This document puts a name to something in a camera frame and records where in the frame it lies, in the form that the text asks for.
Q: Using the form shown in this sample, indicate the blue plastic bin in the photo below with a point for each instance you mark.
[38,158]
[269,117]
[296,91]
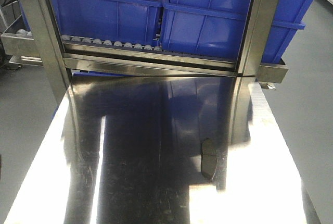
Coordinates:
[134,21]
[215,27]

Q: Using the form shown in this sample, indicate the blue plastic bin right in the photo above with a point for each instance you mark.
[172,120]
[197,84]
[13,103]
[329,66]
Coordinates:
[215,27]

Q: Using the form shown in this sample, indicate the blue plastic bin left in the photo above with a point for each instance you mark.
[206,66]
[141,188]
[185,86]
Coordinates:
[134,21]

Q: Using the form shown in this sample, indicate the steel rack frame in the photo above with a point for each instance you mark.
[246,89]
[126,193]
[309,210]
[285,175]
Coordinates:
[58,58]

